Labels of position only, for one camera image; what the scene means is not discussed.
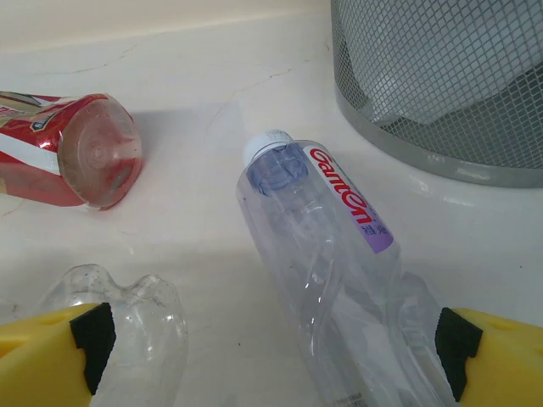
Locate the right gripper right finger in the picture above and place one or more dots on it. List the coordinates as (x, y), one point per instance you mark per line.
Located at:
(505, 364)

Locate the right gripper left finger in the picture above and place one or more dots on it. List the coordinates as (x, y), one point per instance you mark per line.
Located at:
(38, 360)

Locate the clear bottle red floral label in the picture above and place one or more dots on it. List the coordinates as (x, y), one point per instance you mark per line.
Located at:
(144, 339)

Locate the gold and red labelled bottle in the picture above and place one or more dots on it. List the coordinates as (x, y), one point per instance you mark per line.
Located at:
(51, 140)

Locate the grey metal mesh bin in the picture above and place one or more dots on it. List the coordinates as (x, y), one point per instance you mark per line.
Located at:
(424, 165)

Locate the clear bottle purple Ganten label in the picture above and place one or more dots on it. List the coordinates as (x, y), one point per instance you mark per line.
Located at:
(297, 237)

